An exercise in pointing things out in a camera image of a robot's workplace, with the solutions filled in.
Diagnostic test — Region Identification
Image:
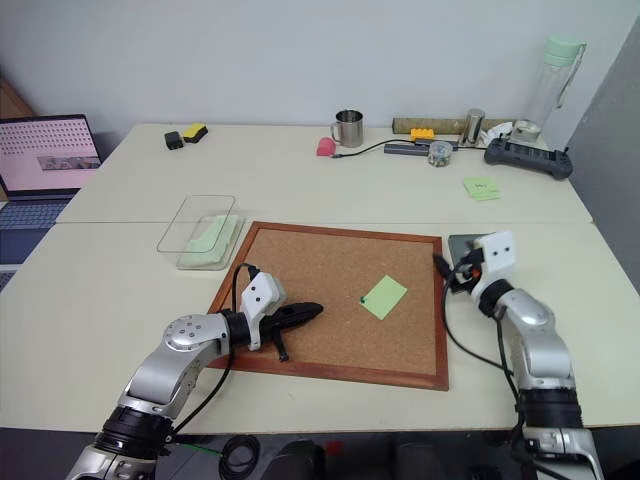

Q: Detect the clear jar of pushpins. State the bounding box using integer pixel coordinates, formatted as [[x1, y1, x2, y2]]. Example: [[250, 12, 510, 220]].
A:
[[426, 140, 454, 169]]

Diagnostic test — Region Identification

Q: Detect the thin green wire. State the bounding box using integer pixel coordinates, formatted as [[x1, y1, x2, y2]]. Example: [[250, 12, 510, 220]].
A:
[[173, 433, 222, 458]]

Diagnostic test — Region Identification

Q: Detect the pile of green notes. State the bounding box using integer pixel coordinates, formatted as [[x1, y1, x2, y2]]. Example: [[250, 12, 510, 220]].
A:
[[178, 214, 246, 269]]

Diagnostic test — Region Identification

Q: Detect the white crumpled item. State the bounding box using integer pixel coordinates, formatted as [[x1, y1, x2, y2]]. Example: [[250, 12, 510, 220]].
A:
[[480, 123, 515, 147]]

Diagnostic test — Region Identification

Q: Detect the thin black table cable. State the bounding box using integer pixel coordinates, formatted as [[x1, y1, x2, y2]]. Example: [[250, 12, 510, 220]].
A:
[[331, 138, 417, 161]]

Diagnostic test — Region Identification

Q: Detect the open laptop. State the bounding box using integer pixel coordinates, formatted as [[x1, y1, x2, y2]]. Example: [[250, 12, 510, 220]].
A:
[[0, 113, 104, 292]]

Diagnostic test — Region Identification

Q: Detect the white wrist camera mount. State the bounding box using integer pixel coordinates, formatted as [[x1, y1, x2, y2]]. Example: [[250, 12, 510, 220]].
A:
[[468, 230, 518, 302], [240, 273, 288, 352]]

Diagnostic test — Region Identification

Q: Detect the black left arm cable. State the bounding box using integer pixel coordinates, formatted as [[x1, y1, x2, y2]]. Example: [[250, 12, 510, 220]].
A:
[[167, 262, 261, 444]]

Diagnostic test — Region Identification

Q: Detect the coiled black cable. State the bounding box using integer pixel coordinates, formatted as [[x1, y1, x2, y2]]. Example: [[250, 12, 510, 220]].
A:
[[217, 434, 260, 477]]

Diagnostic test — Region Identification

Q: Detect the long brown roll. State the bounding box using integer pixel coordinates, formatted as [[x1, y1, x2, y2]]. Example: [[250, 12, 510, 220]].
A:
[[392, 116, 517, 136]]

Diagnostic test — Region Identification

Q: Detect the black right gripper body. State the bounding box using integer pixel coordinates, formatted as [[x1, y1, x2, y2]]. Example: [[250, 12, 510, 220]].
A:
[[448, 246, 484, 295]]

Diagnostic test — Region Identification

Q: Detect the steel cylinder cup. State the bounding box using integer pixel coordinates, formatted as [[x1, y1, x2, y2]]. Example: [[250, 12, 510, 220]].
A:
[[463, 107, 487, 148]]

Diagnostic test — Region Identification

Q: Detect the clear bottle with green lid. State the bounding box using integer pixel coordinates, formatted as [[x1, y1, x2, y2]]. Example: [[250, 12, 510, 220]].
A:
[[526, 35, 588, 137]]

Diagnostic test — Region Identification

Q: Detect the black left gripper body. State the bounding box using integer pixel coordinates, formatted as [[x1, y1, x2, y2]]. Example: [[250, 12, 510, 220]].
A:
[[259, 304, 298, 347]]

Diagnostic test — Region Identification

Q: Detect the clear plastic box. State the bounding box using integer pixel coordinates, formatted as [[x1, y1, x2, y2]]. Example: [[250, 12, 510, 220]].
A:
[[156, 194, 247, 273]]

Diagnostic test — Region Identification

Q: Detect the yellow and black eraser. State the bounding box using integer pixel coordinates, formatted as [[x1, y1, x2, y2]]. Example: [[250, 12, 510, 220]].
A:
[[181, 122, 211, 146]]

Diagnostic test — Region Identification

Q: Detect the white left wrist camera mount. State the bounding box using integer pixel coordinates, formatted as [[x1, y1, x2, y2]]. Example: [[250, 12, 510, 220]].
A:
[[240, 273, 288, 352]]

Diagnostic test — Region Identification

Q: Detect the steel mug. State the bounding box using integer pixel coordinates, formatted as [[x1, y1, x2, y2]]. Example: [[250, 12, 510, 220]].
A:
[[329, 108, 366, 149]]

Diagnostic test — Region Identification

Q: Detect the single green sticky note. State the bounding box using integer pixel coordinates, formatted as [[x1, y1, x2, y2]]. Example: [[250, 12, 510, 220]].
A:
[[362, 274, 408, 322]]

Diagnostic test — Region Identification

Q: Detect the green sticky note pad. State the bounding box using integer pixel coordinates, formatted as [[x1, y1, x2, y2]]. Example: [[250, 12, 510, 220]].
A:
[[461, 175, 503, 203]]

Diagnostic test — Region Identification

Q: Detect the small round clear container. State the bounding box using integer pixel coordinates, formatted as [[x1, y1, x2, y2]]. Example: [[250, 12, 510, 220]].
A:
[[511, 119, 544, 143]]

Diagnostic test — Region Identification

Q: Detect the grey USB hub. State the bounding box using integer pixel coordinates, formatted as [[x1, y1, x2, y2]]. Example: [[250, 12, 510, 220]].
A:
[[383, 141, 432, 157]]

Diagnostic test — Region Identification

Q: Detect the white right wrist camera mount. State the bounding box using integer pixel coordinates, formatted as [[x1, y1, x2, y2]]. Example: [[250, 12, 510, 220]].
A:
[[468, 230, 518, 302]]

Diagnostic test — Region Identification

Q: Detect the dark grey handheld controller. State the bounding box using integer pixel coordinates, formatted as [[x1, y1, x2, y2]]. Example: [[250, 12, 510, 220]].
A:
[[482, 136, 574, 182]]

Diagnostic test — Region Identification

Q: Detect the cork board with wooden frame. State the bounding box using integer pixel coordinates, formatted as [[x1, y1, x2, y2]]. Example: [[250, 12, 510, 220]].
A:
[[206, 220, 450, 393]]

